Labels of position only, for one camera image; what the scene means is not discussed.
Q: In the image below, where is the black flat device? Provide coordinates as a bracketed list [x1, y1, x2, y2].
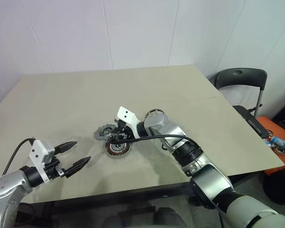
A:
[244, 116, 271, 139]

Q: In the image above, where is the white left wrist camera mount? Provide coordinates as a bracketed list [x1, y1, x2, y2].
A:
[29, 140, 56, 183]

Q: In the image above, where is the black bin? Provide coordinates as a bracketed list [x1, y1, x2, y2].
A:
[262, 163, 285, 205]

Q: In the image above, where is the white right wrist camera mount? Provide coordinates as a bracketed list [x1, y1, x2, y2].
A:
[115, 106, 140, 139]

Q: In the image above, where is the black table frame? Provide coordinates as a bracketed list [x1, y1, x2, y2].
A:
[20, 175, 228, 214]

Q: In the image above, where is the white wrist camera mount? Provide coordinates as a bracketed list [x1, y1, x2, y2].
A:
[29, 140, 56, 183]
[115, 106, 140, 139]

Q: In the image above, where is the spoked ring rotor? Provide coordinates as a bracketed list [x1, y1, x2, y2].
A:
[144, 108, 166, 119]

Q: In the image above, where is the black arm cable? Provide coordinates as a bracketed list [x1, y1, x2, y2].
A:
[2, 137, 37, 175]
[105, 121, 198, 152]

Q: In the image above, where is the motor housing with copper windings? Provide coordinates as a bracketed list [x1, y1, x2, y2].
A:
[105, 140, 132, 158]

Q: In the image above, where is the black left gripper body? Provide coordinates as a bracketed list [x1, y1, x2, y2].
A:
[43, 156, 69, 182]

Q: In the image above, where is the blue and white packet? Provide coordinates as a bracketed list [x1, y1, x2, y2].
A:
[263, 135, 285, 151]

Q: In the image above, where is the grey notched motor lid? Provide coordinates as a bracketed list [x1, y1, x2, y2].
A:
[93, 124, 118, 141]

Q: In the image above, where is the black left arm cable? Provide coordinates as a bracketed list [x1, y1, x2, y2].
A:
[2, 137, 37, 175]

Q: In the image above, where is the dark grey folding chair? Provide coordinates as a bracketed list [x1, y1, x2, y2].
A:
[208, 68, 268, 119]

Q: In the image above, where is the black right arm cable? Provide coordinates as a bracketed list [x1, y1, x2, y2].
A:
[105, 121, 198, 152]

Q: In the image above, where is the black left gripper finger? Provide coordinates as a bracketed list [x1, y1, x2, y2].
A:
[54, 141, 78, 155]
[65, 156, 92, 179]

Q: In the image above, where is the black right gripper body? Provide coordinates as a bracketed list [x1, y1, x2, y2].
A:
[113, 118, 137, 142]

